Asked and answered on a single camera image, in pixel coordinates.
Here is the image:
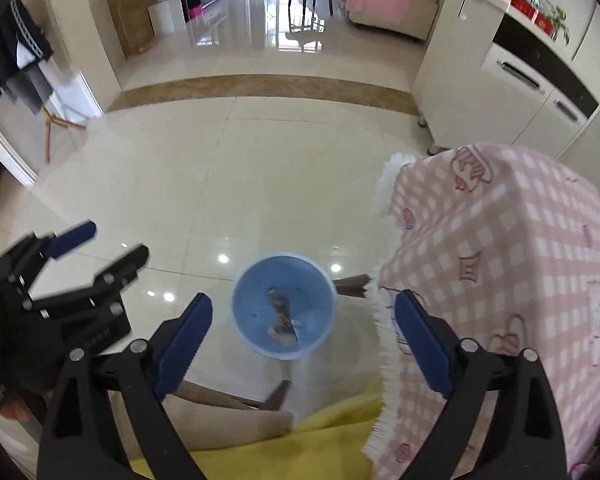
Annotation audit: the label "blue trash bin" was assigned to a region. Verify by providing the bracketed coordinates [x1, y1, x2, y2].
[230, 252, 337, 361]

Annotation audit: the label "pink checkered tablecloth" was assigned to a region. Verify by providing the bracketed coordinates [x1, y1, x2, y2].
[364, 143, 600, 479]

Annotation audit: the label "yellow trousers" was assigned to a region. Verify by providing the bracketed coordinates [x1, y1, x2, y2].
[130, 383, 387, 480]

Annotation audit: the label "clothes drying rack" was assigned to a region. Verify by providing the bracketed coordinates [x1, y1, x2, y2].
[0, 0, 93, 165]

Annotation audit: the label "white small bin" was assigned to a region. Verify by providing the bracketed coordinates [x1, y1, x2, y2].
[148, 0, 186, 37]

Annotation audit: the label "white sideboard cabinet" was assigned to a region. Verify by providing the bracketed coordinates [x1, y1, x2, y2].
[412, 0, 600, 158]

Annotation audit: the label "pink blanket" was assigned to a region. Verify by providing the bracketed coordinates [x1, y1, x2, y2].
[346, 0, 411, 25]

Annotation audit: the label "red gift box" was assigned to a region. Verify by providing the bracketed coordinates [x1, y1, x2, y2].
[510, 0, 555, 36]

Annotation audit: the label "potted green plant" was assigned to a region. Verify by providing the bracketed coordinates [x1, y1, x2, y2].
[547, 2, 570, 46]

